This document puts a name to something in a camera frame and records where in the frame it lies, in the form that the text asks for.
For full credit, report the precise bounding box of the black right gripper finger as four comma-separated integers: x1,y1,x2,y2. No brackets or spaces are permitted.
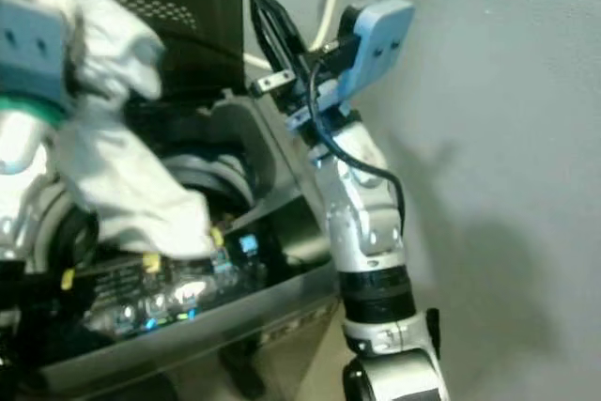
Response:
249,0,285,78
270,0,309,69

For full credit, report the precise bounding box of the white cloth garment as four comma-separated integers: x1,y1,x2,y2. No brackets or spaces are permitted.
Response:
26,0,219,263

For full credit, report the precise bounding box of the dark washing machine drum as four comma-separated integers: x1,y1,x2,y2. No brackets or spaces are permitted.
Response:
56,100,269,252

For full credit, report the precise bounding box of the grey top-loading washing machine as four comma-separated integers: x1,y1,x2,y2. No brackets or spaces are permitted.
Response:
0,0,344,401

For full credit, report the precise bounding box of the black washer control panel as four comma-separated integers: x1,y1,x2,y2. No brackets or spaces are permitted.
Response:
47,199,325,364

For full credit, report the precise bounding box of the light blue right wrist camera mount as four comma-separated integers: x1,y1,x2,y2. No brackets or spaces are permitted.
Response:
286,0,416,134

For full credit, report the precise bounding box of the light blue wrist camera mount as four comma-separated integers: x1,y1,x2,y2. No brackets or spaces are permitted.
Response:
0,0,78,118
286,0,416,134

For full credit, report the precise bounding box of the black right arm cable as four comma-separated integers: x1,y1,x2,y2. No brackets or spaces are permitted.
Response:
305,44,408,233

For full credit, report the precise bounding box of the light blue left wrist camera mount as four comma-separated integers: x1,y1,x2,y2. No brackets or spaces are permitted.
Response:
0,0,78,118

